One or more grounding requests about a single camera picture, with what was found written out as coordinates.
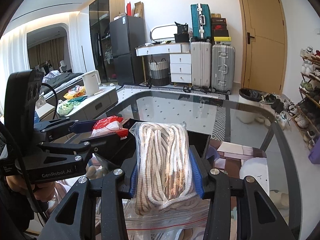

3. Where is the black bag on desk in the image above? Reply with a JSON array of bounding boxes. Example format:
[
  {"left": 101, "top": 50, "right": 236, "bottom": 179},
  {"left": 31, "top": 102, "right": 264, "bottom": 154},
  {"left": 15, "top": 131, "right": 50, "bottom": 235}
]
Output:
[{"left": 174, "top": 22, "right": 189, "bottom": 43}]

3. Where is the white trash bin black liner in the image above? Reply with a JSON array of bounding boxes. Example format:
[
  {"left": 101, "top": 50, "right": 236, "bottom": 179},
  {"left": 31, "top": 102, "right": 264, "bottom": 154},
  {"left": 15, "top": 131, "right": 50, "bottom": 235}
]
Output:
[{"left": 236, "top": 88, "right": 263, "bottom": 124}]

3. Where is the stack of shoe boxes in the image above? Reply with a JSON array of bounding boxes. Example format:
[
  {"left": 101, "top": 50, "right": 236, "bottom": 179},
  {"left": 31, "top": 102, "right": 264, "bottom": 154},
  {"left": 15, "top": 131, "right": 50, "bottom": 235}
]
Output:
[{"left": 211, "top": 14, "right": 232, "bottom": 45}]

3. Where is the person's left hand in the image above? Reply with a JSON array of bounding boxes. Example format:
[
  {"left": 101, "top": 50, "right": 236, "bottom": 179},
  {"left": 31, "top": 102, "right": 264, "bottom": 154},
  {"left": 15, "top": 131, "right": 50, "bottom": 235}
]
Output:
[{"left": 6, "top": 175, "right": 57, "bottom": 203}]

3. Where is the black cardboard box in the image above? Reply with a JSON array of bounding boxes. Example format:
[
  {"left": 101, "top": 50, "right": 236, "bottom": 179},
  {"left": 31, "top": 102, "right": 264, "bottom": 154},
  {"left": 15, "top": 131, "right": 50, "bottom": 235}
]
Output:
[{"left": 121, "top": 118, "right": 210, "bottom": 158}]

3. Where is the dark glass wardrobe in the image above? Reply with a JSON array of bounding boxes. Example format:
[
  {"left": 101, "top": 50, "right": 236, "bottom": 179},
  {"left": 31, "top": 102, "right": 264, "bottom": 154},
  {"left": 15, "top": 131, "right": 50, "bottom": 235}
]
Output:
[{"left": 89, "top": 0, "right": 125, "bottom": 83}]

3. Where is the white suitcase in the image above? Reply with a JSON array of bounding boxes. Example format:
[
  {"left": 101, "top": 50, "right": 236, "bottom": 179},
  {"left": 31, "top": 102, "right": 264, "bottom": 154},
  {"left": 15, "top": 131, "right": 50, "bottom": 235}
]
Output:
[{"left": 190, "top": 42, "right": 212, "bottom": 87}]

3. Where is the bagged beige striped rope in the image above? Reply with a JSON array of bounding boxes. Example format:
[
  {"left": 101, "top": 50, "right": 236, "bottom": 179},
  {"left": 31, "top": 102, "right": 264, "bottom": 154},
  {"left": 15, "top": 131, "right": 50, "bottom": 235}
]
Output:
[{"left": 123, "top": 121, "right": 211, "bottom": 240}]

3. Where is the purple paper bag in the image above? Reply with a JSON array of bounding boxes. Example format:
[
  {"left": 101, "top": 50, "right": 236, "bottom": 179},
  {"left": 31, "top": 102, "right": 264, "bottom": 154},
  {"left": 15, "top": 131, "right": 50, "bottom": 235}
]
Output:
[{"left": 308, "top": 137, "right": 320, "bottom": 164}]

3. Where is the oval desk mirror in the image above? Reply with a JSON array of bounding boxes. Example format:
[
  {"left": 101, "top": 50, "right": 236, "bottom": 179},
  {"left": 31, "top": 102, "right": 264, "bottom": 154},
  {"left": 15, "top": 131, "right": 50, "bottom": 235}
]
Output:
[{"left": 150, "top": 24, "right": 177, "bottom": 42}]

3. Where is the shoe rack with shoes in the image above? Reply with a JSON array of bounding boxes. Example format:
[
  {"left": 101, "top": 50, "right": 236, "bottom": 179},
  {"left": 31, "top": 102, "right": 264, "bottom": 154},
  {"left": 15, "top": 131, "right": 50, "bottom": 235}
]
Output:
[{"left": 274, "top": 45, "right": 320, "bottom": 151}]

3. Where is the white desk with drawers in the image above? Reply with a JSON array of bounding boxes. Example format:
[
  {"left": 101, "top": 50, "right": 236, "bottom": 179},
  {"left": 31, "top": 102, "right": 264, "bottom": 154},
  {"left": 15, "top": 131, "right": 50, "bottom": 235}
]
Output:
[{"left": 136, "top": 43, "right": 192, "bottom": 84}]

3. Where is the woven laundry basket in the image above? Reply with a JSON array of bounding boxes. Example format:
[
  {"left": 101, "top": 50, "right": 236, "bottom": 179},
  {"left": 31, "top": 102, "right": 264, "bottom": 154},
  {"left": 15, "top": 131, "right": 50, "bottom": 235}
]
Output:
[{"left": 149, "top": 57, "right": 170, "bottom": 86}]

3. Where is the white electric kettle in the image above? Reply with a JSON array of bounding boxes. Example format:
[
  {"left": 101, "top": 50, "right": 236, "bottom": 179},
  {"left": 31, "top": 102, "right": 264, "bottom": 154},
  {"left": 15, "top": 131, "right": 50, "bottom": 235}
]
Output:
[{"left": 81, "top": 70, "right": 101, "bottom": 96}]

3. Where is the teal suitcase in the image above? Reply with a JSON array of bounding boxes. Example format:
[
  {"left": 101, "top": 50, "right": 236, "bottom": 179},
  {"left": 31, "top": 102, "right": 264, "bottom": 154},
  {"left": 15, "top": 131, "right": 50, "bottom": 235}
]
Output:
[{"left": 190, "top": 3, "right": 212, "bottom": 42}]

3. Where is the red white plastic bag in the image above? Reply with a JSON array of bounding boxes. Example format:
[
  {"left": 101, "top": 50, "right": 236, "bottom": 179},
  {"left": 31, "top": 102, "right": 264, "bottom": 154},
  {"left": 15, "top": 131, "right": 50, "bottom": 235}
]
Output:
[{"left": 91, "top": 115, "right": 129, "bottom": 138}]

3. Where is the grey side table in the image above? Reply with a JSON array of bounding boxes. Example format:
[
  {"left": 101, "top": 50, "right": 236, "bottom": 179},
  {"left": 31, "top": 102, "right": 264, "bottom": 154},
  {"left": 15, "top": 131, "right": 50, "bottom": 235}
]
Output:
[{"left": 57, "top": 86, "right": 118, "bottom": 121}]

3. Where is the wooden door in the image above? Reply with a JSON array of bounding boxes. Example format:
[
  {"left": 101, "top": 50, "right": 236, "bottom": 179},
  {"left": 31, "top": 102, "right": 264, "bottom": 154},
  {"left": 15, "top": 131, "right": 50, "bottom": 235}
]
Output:
[{"left": 239, "top": 0, "right": 287, "bottom": 94}]

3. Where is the silver suitcase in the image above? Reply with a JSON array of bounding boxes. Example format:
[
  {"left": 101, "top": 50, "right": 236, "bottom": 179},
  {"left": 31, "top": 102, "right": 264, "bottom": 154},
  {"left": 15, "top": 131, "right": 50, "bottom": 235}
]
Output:
[{"left": 211, "top": 44, "right": 235, "bottom": 95}]

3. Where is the black refrigerator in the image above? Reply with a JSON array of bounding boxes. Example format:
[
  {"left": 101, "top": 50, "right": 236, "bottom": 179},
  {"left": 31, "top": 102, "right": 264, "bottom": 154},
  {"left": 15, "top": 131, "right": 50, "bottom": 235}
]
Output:
[{"left": 110, "top": 15, "right": 146, "bottom": 85}]

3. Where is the anime printed desk mat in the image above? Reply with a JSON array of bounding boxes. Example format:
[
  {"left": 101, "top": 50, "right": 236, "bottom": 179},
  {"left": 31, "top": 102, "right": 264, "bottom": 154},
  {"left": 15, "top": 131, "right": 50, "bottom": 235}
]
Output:
[{"left": 49, "top": 139, "right": 268, "bottom": 240}]

